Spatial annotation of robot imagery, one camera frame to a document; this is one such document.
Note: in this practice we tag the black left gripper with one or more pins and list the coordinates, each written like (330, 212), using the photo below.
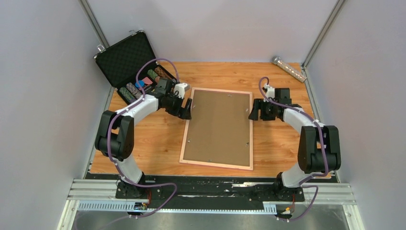
(185, 113)

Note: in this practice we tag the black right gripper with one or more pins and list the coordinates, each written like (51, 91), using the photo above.
(259, 104)

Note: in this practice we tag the brown backing board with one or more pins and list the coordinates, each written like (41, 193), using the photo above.
(219, 127)

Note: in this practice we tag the wooden picture frame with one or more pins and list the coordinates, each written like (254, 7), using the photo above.
(251, 143)

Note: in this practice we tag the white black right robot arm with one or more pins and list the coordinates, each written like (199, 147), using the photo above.
(319, 146)

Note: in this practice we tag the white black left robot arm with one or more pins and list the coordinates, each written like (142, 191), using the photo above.
(115, 138)

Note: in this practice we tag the glittery silver tube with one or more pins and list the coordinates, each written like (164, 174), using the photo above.
(276, 60)

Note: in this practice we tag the blue poker chip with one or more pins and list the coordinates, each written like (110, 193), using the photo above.
(139, 84)

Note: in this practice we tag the black poker chip case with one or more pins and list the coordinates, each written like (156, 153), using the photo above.
(131, 60)

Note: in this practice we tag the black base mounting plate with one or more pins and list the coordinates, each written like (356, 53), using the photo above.
(201, 192)

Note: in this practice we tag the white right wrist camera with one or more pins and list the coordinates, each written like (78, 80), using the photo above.
(269, 92)

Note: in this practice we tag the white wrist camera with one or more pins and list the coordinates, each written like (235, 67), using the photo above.
(269, 92)
(180, 89)

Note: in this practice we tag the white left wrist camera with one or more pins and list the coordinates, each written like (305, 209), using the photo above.
(180, 89)

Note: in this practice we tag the aluminium enclosure post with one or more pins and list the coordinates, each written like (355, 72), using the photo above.
(95, 24)
(323, 32)

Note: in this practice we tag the left aluminium enclosure post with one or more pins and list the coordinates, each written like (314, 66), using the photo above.
(95, 24)

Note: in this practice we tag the aluminium front rail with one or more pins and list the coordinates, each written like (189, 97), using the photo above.
(89, 194)

